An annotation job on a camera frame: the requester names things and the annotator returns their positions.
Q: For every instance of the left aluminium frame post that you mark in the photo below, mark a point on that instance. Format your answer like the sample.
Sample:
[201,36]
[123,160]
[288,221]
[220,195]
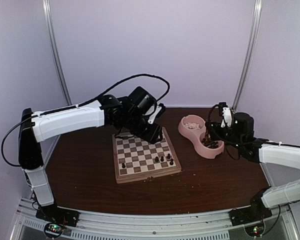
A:
[46,4]

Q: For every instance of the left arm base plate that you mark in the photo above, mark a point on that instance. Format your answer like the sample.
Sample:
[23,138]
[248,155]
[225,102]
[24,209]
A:
[61,216]

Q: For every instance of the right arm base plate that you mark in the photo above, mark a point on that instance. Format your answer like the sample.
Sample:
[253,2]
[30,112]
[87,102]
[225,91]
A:
[246,215]

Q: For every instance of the pink double bowl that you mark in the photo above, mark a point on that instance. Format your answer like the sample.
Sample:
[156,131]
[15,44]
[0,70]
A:
[196,136]

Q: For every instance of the white chess pieces pile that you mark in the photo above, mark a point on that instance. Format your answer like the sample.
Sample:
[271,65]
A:
[192,126]

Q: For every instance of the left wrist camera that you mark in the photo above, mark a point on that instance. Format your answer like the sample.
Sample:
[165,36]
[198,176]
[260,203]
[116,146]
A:
[154,112]

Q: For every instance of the aluminium frame post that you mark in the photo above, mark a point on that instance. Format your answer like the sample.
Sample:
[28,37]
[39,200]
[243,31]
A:
[46,4]
[254,31]

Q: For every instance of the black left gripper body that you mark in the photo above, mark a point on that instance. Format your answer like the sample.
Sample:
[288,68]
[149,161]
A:
[134,125]

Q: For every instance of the front aluminium rail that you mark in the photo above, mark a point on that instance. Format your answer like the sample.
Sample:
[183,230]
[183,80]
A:
[214,225]

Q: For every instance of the wooden chess board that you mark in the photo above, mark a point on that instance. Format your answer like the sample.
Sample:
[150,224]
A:
[139,158]

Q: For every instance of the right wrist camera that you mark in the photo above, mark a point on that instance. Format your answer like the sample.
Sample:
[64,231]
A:
[226,113]

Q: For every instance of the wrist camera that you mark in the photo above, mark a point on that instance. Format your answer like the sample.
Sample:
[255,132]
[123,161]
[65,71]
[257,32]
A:
[154,112]
[226,113]

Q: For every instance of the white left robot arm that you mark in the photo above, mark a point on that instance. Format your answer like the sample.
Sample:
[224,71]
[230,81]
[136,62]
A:
[39,126]

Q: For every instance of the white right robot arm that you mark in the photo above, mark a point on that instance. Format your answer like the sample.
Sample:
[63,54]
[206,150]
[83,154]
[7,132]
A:
[279,161]

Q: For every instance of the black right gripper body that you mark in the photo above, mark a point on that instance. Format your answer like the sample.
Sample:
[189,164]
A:
[233,138]

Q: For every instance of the dark chess pieces pile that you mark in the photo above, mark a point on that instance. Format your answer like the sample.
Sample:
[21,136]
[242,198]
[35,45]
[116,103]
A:
[209,143]

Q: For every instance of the right aluminium frame post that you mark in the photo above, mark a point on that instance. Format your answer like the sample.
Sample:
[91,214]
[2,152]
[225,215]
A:
[254,31]

